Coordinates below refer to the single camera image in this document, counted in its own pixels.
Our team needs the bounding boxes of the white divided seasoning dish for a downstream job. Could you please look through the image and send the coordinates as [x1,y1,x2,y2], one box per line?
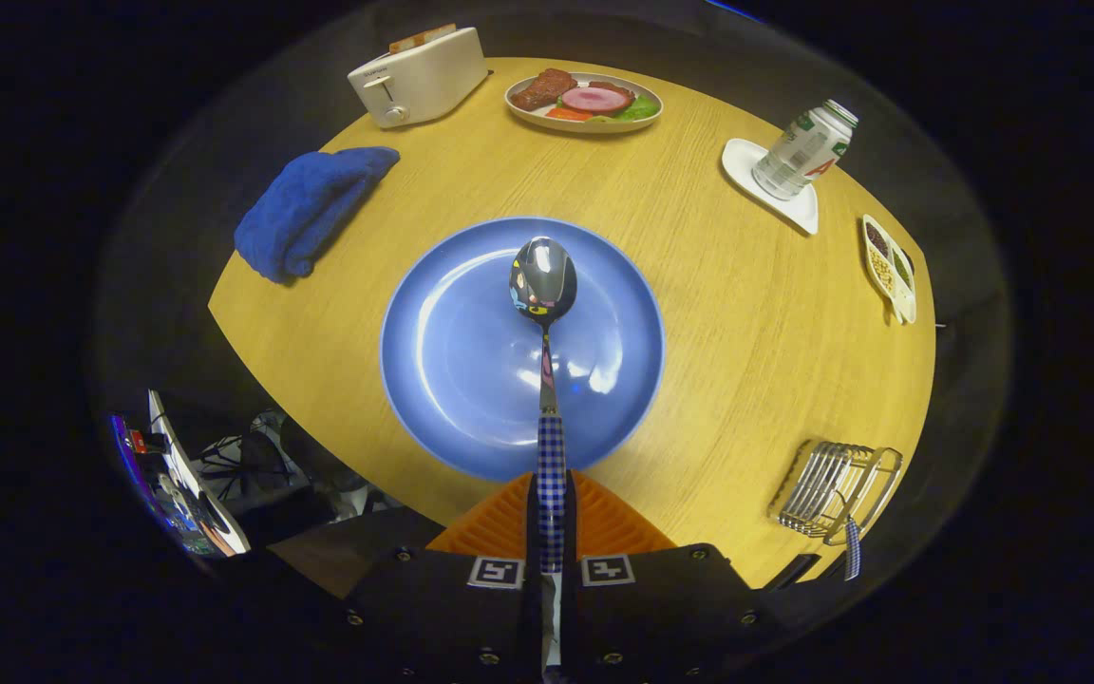
[861,214,918,326]

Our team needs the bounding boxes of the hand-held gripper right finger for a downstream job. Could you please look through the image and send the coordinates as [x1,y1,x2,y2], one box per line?
[561,470,785,684]

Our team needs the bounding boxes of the metal wire basket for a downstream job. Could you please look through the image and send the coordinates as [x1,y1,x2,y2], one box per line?
[767,440,904,547]

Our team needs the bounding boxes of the clear bottle with white cap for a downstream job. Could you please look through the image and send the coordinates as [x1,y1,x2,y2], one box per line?
[752,99,859,201]

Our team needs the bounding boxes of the toast slice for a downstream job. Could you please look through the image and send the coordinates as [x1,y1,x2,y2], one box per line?
[387,23,459,54]

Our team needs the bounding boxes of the tangled black cables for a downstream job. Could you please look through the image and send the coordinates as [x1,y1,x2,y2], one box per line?
[196,408,320,495]

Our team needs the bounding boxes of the black table support bar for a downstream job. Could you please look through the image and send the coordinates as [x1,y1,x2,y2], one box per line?
[764,553,821,592]

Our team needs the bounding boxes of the blue plate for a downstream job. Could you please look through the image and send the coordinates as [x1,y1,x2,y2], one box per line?
[380,217,667,483]

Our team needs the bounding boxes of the spoon with blue checked handle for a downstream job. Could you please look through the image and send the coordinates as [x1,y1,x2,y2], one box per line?
[509,236,578,576]

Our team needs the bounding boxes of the pink ham slice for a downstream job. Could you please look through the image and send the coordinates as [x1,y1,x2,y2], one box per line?
[561,84,635,117]

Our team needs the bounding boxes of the white toaster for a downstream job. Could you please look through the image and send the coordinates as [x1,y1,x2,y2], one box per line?
[348,26,491,129]

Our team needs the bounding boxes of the white-edged laptop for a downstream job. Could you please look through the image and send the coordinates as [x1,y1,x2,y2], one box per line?
[110,389,252,559]

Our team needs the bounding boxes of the oval plate of food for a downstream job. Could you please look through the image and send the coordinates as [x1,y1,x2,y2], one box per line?
[504,68,665,134]

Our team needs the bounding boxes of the blue folded towel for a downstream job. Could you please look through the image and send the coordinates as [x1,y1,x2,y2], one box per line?
[234,145,402,285]

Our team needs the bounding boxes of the brown meat slice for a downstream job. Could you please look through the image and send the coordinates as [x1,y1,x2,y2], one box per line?
[511,68,578,112]

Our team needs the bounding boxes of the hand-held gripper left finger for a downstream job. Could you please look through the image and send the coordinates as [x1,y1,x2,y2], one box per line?
[338,470,548,684]

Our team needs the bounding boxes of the white square coaster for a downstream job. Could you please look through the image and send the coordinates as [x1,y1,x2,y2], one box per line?
[721,138,821,236]

